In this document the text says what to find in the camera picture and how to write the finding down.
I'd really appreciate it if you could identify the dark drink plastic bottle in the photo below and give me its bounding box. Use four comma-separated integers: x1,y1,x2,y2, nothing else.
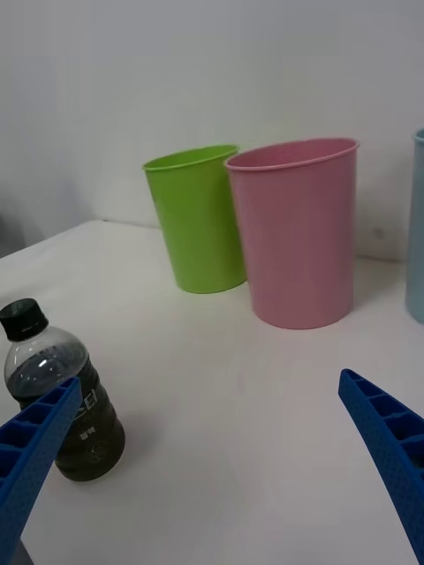
0,298,126,483

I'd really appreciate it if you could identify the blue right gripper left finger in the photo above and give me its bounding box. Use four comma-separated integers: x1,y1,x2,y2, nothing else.
0,376,84,565

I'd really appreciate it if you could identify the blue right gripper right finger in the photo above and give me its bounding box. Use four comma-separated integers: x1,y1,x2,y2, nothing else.
337,368,424,565

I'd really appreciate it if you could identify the pink plastic waste bin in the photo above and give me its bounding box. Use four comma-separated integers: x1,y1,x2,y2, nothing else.
223,137,360,331

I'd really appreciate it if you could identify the green plastic waste bin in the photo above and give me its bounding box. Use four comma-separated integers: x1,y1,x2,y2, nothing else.
141,144,248,294

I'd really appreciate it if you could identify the pale blue plastic waste bin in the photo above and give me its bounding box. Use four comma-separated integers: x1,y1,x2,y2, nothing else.
405,127,424,326

